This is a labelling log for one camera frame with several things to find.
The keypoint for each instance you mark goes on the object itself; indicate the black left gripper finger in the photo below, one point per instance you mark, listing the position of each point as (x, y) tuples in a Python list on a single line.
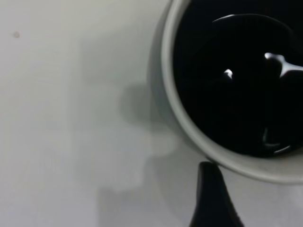
[(210, 201)]

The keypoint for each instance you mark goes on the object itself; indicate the dark grey ceramic mug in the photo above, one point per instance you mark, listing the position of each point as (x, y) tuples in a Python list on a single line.
[(171, 94)]

